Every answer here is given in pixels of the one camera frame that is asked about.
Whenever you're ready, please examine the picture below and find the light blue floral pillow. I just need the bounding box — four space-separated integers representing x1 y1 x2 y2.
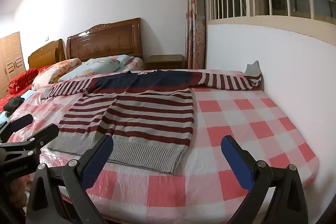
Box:
58 55 134 83

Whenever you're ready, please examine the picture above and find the peach floral pillow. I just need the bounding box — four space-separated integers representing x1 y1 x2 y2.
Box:
31 58 82 90

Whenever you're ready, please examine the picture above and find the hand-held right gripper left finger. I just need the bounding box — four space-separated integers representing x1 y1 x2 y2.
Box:
26 134 114 224

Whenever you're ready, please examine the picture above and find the red quilt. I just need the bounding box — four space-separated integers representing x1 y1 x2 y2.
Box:
0 68 40 112

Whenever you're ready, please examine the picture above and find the pink floral curtain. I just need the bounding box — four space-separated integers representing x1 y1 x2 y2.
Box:
184 0 208 69

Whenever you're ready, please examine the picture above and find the large carved wooden headboard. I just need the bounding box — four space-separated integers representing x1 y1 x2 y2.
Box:
66 18 144 63

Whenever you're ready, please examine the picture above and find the red grey striped sweater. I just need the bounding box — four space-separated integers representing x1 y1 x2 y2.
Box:
41 61 263 175

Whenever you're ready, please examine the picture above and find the dark cloth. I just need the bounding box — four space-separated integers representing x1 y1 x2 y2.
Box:
4 97 24 117

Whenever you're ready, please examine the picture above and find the wooden wardrobe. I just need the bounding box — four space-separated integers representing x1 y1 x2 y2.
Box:
0 31 26 100

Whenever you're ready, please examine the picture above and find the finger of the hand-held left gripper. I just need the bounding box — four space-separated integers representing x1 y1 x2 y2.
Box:
0 114 34 143
0 124 60 157

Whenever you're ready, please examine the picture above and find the small wooden headboard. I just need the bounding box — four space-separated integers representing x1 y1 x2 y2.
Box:
28 39 66 69

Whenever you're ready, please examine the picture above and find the wooden nightstand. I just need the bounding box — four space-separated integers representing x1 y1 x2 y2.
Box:
145 54 184 70

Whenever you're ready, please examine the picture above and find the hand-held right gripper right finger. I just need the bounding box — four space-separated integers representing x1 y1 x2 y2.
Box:
221 135 313 224

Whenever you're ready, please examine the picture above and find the bed with pink checked sheet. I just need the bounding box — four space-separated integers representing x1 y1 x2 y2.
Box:
0 56 321 222

